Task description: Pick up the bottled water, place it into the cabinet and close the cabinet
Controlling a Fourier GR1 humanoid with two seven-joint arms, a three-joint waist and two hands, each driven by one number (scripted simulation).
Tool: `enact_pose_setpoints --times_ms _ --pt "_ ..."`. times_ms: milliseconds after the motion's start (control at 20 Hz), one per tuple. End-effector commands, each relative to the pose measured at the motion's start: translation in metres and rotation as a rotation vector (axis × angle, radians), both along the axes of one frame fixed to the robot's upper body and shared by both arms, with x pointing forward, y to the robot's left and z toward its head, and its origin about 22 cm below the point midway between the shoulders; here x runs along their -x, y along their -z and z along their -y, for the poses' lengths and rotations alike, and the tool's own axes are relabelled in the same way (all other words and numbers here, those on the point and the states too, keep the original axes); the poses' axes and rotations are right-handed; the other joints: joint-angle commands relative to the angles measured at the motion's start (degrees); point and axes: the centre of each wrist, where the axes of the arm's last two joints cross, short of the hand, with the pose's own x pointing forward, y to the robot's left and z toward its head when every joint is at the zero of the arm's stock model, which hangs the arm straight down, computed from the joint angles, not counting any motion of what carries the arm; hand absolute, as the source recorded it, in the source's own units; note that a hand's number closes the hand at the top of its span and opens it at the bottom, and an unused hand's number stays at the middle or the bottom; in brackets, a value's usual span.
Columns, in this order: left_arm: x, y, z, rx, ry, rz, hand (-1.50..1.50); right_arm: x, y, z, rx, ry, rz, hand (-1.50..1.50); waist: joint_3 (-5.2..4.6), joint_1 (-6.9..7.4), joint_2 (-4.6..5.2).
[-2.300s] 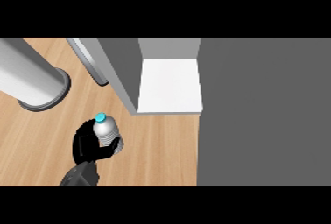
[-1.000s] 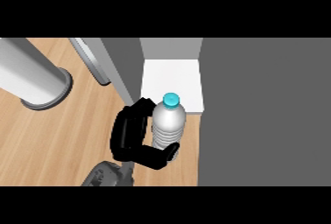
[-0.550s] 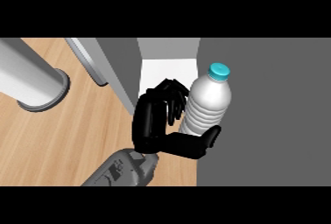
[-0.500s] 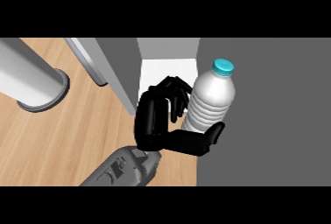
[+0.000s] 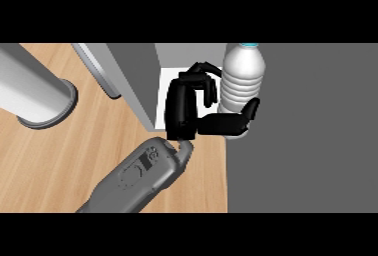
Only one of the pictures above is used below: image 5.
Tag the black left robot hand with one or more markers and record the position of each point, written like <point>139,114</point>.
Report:
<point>179,110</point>

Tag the clear plastic water bottle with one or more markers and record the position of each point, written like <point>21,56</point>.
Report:
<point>244,73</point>

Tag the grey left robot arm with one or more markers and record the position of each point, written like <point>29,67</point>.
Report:
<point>138,173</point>

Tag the grey cabinet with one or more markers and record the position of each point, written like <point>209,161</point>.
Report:
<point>141,76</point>

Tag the pale grey cabinet door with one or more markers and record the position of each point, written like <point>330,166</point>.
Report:
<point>98,71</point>

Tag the large dark grey door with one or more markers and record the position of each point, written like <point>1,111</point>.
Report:
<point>305,133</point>

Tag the white cylinder with grey base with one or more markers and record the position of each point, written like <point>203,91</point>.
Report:
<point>27,90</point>

